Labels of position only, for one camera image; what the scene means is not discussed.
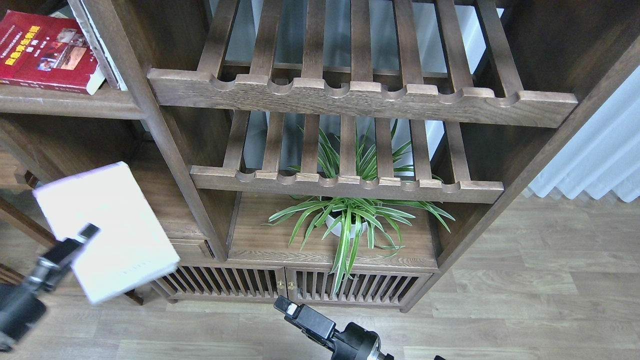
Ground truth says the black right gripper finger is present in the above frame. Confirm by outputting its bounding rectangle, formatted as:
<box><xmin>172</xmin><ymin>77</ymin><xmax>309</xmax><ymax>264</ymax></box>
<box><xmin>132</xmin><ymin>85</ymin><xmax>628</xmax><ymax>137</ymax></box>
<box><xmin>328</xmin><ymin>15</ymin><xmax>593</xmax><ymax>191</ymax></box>
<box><xmin>273</xmin><ymin>295</ymin><xmax>336</xmax><ymax>335</ymax></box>
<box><xmin>305</xmin><ymin>330</ymin><xmax>335</xmax><ymax>353</ymax></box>

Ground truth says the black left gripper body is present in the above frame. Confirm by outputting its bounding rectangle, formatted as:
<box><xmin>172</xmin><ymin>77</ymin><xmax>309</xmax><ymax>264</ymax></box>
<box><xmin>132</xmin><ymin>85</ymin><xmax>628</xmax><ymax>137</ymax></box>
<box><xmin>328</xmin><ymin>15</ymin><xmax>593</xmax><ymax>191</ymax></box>
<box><xmin>0</xmin><ymin>284</ymin><xmax>47</xmax><ymax>353</ymax></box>

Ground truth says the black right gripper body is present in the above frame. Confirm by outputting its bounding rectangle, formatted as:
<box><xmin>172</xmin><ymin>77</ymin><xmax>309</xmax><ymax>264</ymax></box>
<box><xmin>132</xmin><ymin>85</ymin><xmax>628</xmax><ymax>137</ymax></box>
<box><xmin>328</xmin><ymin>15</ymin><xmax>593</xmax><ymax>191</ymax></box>
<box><xmin>330</xmin><ymin>322</ymin><xmax>383</xmax><ymax>360</ymax></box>

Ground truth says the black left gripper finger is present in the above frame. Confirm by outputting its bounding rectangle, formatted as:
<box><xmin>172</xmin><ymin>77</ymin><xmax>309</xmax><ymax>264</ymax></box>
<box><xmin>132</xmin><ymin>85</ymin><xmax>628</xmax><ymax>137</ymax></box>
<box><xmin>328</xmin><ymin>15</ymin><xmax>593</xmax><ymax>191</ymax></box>
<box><xmin>22</xmin><ymin>223</ymin><xmax>101</xmax><ymax>293</ymax></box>

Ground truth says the white lavender book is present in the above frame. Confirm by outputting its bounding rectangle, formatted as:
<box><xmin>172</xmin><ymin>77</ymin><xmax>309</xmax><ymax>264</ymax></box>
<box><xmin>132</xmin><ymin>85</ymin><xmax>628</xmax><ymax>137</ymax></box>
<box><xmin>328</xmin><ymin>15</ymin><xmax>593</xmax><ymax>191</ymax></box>
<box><xmin>33</xmin><ymin>161</ymin><xmax>180</xmax><ymax>305</ymax></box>

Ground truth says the red cover book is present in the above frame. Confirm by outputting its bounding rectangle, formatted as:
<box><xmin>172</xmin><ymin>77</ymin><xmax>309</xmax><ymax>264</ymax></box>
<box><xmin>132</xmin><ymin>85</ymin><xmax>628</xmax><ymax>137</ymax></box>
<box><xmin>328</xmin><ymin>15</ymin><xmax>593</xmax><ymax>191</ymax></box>
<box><xmin>0</xmin><ymin>10</ymin><xmax>106</xmax><ymax>95</ymax></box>

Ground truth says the black yellow cover book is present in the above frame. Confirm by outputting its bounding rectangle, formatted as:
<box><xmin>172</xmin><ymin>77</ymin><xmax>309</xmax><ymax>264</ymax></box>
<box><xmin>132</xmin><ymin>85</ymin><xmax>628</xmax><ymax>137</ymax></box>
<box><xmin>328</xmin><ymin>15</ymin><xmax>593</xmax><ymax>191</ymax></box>
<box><xmin>49</xmin><ymin>6</ymin><xmax>73</xmax><ymax>19</ymax></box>

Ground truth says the dark wooden side furniture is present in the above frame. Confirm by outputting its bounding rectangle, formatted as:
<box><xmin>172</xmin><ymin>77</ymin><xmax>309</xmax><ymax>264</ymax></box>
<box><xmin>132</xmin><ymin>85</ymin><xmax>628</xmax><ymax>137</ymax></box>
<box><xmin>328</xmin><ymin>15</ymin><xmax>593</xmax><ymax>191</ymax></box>
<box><xmin>0</xmin><ymin>150</ymin><xmax>146</xmax><ymax>307</ymax></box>

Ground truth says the white plant pot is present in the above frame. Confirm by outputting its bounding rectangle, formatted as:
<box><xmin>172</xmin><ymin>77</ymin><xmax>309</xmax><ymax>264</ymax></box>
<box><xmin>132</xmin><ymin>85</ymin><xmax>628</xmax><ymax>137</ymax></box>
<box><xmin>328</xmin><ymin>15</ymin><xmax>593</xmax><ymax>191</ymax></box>
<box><xmin>325</xmin><ymin>210</ymin><xmax>368</xmax><ymax>239</ymax></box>

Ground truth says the green spider plant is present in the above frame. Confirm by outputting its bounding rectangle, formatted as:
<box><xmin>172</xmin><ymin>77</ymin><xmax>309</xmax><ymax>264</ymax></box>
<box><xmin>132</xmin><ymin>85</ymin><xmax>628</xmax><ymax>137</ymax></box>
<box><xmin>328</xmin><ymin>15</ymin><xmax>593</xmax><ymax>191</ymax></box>
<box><xmin>262</xmin><ymin>129</ymin><xmax>455</xmax><ymax>295</ymax></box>

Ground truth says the dark wooden bookshelf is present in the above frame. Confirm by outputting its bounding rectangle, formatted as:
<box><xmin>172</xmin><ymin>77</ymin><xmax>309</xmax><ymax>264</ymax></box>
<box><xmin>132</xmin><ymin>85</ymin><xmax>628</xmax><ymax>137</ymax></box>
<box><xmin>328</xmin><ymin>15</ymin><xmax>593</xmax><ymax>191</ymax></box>
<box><xmin>1</xmin><ymin>0</ymin><xmax>639</xmax><ymax>313</ymax></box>

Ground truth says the white pleated curtain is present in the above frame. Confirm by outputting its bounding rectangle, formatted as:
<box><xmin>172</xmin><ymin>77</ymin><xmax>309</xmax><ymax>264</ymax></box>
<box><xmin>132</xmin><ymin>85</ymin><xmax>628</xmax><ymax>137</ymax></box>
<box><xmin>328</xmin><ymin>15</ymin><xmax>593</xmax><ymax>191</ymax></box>
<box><xmin>525</xmin><ymin>69</ymin><xmax>640</xmax><ymax>203</ymax></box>

